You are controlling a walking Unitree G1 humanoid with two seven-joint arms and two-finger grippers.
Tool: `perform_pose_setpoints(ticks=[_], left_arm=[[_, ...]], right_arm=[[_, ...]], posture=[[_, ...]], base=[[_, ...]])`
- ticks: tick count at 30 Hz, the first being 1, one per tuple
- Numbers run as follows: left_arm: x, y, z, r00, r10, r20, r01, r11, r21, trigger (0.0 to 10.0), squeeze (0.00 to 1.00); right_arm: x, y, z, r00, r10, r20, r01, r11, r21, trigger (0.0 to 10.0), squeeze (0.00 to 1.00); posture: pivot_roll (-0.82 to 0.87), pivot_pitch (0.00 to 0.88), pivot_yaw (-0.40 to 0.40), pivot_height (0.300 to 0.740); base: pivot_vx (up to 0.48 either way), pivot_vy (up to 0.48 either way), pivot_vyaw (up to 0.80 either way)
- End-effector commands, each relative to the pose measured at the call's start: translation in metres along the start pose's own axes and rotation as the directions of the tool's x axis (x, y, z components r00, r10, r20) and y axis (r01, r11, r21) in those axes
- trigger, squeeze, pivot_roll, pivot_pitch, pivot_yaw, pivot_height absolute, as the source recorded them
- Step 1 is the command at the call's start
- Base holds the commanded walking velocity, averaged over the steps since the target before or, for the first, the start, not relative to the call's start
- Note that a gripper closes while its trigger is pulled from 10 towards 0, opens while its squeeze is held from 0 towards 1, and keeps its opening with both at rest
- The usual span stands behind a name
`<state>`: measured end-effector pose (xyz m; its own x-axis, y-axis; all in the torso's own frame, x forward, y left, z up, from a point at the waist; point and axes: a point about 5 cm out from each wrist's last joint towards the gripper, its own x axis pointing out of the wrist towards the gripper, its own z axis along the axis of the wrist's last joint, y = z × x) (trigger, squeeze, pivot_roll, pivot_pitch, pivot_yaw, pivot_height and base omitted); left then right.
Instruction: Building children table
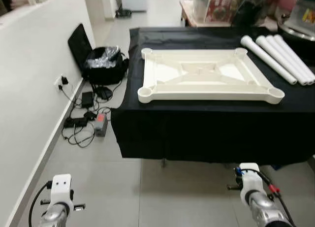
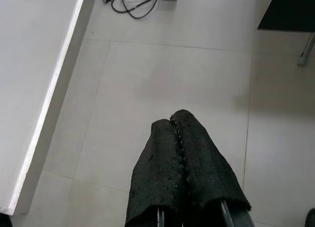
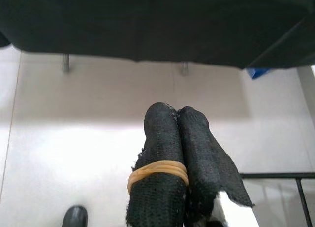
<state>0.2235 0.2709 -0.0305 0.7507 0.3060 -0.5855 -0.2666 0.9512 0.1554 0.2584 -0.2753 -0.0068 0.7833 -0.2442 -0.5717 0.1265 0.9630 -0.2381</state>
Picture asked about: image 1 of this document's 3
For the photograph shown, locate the white wall socket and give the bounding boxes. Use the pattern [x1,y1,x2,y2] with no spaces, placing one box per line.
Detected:
[54,75,69,87]

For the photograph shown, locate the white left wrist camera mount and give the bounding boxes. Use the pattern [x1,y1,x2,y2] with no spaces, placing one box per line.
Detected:
[51,174,74,208]

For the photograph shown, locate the black floor cable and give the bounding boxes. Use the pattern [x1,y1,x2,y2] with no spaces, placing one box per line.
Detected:
[62,82,111,148]

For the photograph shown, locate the clear plastic storage box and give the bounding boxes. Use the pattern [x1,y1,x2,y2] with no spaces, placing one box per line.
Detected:
[288,3,315,33]

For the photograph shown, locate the wooden table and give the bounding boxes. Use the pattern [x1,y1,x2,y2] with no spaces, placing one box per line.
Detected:
[180,0,276,28]

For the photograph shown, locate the white plastic table top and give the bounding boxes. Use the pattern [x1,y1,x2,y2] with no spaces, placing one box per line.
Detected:
[137,47,285,105]

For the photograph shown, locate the black bag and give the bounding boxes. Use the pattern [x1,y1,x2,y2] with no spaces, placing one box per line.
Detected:
[80,46,129,86]

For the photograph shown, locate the black power adapter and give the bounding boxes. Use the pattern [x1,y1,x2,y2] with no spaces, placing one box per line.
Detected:
[81,92,95,108]

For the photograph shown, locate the black tablecloth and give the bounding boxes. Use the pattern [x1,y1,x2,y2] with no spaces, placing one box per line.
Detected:
[111,27,315,164]

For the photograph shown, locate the black power strip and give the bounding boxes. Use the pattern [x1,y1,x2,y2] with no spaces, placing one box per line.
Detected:
[64,117,88,128]

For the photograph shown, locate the grey box red button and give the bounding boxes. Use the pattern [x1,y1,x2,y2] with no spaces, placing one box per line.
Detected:
[94,113,109,137]

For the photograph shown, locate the crumpled clear plastic wrap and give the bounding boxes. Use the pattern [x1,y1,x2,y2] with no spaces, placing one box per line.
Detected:
[86,49,121,69]

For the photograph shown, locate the round black adapter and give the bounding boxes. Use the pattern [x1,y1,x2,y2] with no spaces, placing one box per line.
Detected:
[96,87,113,100]

